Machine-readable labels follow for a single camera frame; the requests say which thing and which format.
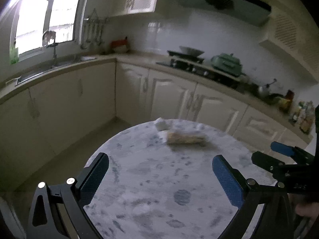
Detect kitchen faucet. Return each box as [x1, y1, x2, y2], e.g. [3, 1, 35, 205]
[42, 30, 58, 66]

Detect person's hand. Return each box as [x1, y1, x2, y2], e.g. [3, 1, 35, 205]
[295, 202, 319, 224]

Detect condiment bottles group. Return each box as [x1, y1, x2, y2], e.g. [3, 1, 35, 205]
[290, 101, 315, 134]

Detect dark sauce bottle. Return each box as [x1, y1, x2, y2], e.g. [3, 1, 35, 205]
[279, 90, 295, 114]

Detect black pan with kettle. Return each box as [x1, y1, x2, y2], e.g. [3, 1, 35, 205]
[250, 78, 284, 105]

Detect bagged bread loaf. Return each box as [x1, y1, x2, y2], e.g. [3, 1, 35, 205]
[165, 130, 207, 145]

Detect round marble table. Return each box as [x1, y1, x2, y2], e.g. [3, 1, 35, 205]
[84, 120, 275, 238]

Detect cream lower cabinets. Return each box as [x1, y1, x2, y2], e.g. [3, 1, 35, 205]
[1, 56, 311, 191]

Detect black gas stove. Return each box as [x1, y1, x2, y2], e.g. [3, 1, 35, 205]
[156, 50, 243, 91]

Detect green electric grill pot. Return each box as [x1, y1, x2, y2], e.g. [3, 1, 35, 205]
[211, 53, 242, 77]

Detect crumpled white tissue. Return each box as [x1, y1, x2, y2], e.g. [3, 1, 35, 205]
[154, 118, 170, 132]

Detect wok on stove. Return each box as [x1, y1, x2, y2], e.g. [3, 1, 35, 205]
[179, 46, 204, 57]

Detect range hood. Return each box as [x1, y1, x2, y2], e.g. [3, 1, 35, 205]
[176, 0, 271, 26]

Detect red and white plush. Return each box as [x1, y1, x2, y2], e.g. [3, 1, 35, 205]
[110, 37, 129, 53]

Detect hanging utensil rack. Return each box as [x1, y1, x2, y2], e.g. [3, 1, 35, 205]
[80, 9, 108, 50]

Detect window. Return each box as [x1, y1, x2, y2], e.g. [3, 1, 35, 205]
[9, 0, 79, 62]

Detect upper wall cabinet right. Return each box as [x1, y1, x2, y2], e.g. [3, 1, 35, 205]
[259, 7, 318, 83]

